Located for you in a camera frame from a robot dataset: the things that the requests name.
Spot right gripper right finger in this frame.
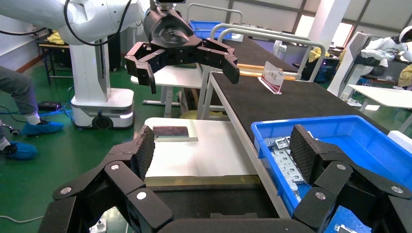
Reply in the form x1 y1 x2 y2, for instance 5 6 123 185
290 124 412 233

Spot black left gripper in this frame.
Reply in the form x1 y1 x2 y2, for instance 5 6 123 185
124 8 241 95

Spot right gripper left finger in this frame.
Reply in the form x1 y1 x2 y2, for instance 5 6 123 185
38 124 174 233

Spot silver slotted metal part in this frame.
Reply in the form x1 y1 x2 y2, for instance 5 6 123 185
264 135 292 152
270 148 306 194
334 224 358 233

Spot black low container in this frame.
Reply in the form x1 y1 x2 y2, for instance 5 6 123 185
144 175 280 222

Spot white desk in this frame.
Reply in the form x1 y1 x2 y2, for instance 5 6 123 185
130 65 204 118

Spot blue plastic parts bin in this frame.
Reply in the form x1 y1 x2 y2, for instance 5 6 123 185
251 115 412 233

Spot white power strip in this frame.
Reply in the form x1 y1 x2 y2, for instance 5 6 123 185
89 218 107 233

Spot yellow object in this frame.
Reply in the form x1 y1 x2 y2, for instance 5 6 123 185
179 110 227 120

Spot dark rectangular pad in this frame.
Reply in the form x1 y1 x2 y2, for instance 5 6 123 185
152 126 190 138

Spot tan wooden edge strip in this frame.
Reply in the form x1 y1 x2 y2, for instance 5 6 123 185
240 70 297 81
237 64 268 71

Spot black felt table mat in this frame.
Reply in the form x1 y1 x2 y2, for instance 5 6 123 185
211 72 391 144
222 37 298 73

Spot white flat tray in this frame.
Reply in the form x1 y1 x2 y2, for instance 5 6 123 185
153 119 199 143

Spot white paper label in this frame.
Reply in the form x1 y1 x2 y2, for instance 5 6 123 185
388 130 412 152

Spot white tube handrail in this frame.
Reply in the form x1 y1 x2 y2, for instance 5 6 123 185
218 28 326 83
209 23 311 41

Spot acrylic sign with red card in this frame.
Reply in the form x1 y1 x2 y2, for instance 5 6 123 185
257 61 286 95

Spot white robot column base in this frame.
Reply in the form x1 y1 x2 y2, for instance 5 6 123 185
68 32 136 130

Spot blue shoe cover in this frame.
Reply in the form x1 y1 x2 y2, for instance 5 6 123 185
20 120 65 136
0 141 38 161

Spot white side platform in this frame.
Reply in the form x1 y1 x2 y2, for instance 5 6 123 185
144 117 258 179

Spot white table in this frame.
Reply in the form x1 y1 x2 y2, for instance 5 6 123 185
347 84 412 133

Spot black box device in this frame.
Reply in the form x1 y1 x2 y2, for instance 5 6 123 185
37 101 62 112

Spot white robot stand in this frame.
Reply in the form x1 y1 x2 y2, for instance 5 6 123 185
327 31 373 97

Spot chair caster wheel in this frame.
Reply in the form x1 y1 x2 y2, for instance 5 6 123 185
0 120 20 136

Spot yellow cloth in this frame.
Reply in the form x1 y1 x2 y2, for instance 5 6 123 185
308 47 330 63
47 30 70 45
398 64 412 89

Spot dark side table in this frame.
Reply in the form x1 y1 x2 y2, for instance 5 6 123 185
38 43 74 85

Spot person in grey trousers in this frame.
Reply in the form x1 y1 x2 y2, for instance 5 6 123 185
0 66 42 152

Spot white humanoid robot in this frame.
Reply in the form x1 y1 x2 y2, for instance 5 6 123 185
360 25 412 70

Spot white metal table frame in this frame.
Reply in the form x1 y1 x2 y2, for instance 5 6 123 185
195 63 292 220

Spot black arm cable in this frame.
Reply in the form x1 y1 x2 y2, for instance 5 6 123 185
63 0 133 47
0 27 47 36

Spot blue floor cable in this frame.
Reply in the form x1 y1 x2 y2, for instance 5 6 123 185
0 96 75 122

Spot white floor cable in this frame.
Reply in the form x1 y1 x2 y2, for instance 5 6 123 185
0 215 44 224

